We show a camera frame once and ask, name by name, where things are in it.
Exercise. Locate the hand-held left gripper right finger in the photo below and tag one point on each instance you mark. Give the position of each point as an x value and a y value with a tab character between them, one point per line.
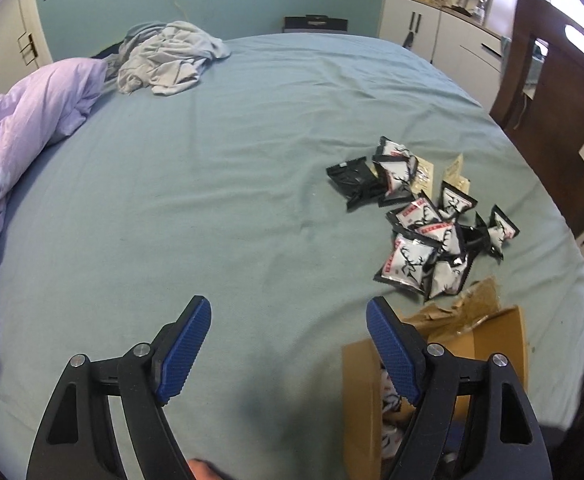
392	350

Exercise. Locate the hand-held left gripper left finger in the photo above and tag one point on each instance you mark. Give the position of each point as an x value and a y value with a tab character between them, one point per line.
184	350

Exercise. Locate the pile of black-white snack packets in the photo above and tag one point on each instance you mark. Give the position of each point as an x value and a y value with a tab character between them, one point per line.
389	447
412	260

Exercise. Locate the cardboard box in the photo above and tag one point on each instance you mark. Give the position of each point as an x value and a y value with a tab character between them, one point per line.
502	340

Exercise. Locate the person's bare leg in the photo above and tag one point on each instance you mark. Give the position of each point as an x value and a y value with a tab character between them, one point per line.
207	471

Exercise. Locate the tan cardboard piece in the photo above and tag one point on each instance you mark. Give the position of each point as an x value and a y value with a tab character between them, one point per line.
424	172

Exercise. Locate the beige snack packet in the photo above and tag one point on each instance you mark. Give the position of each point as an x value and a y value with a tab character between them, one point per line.
456	164
464	184

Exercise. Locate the brown wooden chair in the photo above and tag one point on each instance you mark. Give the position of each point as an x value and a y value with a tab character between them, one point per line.
562	125

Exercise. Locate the purple duvet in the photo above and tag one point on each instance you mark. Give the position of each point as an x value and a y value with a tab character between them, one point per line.
32	110

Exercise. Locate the crumpled grey clothes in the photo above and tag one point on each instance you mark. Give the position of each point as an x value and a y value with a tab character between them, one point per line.
172	55

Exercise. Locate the white cabinet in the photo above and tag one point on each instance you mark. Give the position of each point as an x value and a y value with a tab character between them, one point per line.
422	25

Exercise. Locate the black box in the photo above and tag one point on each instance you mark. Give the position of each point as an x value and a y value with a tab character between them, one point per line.
317	24

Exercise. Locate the clear bottle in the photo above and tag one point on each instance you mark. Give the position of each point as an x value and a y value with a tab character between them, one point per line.
481	6

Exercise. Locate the cream door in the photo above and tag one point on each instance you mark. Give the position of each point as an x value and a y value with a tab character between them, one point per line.
7	35

